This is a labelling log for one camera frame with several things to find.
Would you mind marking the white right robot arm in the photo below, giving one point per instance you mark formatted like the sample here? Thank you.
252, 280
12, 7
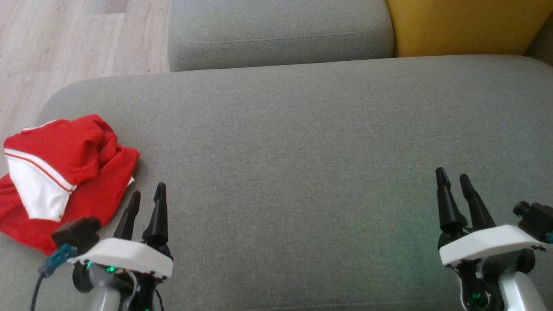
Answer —
522, 293

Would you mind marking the yellow sofa backrest cushion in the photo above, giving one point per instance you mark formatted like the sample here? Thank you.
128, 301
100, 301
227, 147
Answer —
453, 26

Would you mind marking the large grey sofa seat cushion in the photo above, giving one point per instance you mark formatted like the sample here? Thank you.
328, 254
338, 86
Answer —
302, 172

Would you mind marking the small grey sofa seat cushion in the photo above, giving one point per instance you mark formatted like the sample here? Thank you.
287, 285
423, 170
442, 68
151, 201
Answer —
281, 26

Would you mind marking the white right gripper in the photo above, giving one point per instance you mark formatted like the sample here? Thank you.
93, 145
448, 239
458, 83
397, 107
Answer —
488, 244

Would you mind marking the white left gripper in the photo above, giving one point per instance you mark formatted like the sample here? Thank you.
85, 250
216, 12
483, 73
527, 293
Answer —
125, 257

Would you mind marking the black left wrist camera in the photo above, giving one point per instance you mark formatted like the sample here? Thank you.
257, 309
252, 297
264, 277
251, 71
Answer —
77, 233

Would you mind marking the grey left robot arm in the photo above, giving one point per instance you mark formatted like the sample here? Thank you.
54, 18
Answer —
106, 300

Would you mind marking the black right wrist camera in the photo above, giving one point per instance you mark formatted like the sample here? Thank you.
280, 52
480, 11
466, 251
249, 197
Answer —
535, 220

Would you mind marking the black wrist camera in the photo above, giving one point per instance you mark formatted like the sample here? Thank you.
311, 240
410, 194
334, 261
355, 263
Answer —
535, 220
77, 233

